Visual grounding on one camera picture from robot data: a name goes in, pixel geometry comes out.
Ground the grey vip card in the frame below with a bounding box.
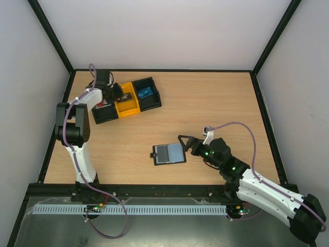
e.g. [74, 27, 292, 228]
[118, 92, 133, 102]

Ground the yellow bin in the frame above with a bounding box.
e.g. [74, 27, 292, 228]
[115, 82, 141, 118]

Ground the black bin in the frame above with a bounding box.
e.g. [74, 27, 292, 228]
[132, 77, 162, 112]
[85, 89, 118, 124]

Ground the black card holder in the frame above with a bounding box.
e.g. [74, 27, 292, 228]
[150, 143, 187, 166]

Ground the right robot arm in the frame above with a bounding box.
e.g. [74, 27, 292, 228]
[178, 135, 326, 244]

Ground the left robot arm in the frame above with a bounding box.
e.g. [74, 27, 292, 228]
[55, 69, 123, 184]

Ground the red white card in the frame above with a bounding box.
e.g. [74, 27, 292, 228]
[96, 100, 108, 108]

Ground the blue card in bin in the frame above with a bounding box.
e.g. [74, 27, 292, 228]
[137, 87, 154, 99]

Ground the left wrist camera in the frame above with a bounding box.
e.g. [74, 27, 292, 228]
[107, 72, 114, 86]

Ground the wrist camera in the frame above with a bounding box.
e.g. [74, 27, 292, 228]
[203, 126, 214, 145]
[107, 72, 114, 86]

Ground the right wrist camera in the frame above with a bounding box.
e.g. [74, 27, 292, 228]
[203, 126, 214, 145]

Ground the light blue cable duct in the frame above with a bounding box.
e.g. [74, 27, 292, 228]
[32, 204, 227, 216]

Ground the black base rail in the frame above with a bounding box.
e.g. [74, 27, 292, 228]
[27, 183, 300, 206]

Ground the black cage frame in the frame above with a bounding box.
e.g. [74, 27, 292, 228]
[7, 1, 302, 246]

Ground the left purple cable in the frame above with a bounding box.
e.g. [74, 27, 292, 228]
[63, 63, 129, 239]

